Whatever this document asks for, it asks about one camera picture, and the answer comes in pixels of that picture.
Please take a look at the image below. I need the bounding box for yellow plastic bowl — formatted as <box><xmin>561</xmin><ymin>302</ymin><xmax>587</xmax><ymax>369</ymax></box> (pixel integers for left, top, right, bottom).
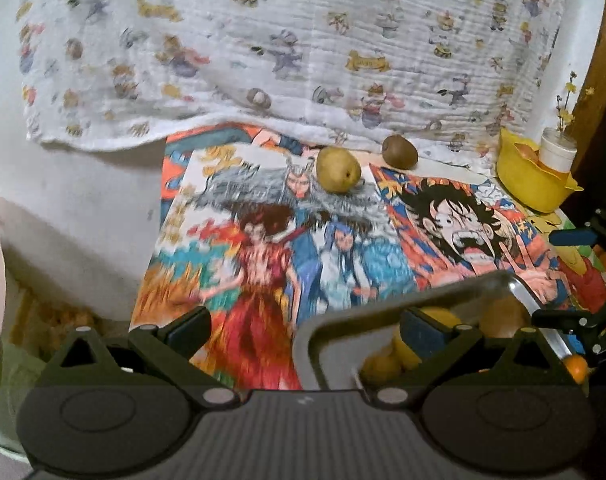
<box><xmin>496</xmin><ymin>128</ymin><xmax>584</xmax><ymax>214</ymax></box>

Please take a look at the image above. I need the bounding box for white-haired warrior poster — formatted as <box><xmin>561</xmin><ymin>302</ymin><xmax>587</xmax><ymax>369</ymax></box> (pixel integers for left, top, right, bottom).
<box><xmin>131</xmin><ymin>143</ymin><xmax>416</xmax><ymax>390</ymax></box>

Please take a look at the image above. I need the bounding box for green-yellow pear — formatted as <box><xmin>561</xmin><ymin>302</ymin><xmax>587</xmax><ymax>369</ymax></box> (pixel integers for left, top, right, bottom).
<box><xmin>316</xmin><ymin>146</ymin><xmax>361</xmax><ymax>194</ymax></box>

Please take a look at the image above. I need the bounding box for yellow bear poster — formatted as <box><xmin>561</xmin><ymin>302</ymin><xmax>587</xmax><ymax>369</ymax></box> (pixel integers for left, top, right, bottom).
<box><xmin>526</xmin><ymin>208</ymin><xmax>606</xmax><ymax>283</ymax></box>

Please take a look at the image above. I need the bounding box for straw hat pirate poster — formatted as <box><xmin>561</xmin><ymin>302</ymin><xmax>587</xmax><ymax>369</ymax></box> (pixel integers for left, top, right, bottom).
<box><xmin>370</xmin><ymin>166</ymin><xmax>606</xmax><ymax>313</ymax></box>

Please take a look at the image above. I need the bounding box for brown kiwi fruit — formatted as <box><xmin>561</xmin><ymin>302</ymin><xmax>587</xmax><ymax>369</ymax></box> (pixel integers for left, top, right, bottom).
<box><xmin>381</xmin><ymin>134</ymin><xmax>419</xmax><ymax>170</ymax></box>
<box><xmin>478</xmin><ymin>296</ymin><xmax>531</xmax><ymax>338</ymax></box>

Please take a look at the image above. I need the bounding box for white cartoon print blanket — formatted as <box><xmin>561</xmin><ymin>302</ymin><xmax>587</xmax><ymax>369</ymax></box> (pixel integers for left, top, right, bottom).
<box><xmin>16</xmin><ymin>0</ymin><xmax>565</xmax><ymax>174</ymax></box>

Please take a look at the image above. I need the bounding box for silver metal tray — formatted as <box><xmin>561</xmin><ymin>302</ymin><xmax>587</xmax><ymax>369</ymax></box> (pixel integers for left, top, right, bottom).
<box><xmin>292</xmin><ymin>271</ymin><xmax>545</xmax><ymax>390</ymax></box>

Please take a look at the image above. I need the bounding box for fruit inside yellow bowl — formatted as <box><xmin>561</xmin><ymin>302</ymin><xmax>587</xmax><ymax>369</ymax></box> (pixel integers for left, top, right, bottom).
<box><xmin>514</xmin><ymin>143</ymin><xmax>538</xmax><ymax>164</ymax></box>

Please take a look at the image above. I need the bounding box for orange tangerine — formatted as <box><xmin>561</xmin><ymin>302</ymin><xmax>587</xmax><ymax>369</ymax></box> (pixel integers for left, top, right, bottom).
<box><xmin>562</xmin><ymin>354</ymin><xmax>589</xmax><ymax>385</ymax></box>
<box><xmin>359</xmin><ymin>354</ymin><xmax>403</xmax><ymax>387</ymax></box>

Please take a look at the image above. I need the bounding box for white orange cup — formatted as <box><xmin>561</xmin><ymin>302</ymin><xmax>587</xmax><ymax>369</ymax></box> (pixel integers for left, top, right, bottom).
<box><xmin>538</xmin><ymin>128</ymin><xmax>577</xmax><ymax>174</ymax></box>

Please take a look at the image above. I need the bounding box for yellow lemon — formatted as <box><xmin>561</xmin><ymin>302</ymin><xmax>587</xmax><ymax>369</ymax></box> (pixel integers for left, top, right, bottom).
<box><xmin>392</xmin><ymin>307</ymin><xmax>462</xmax><ymax>370</ymax></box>

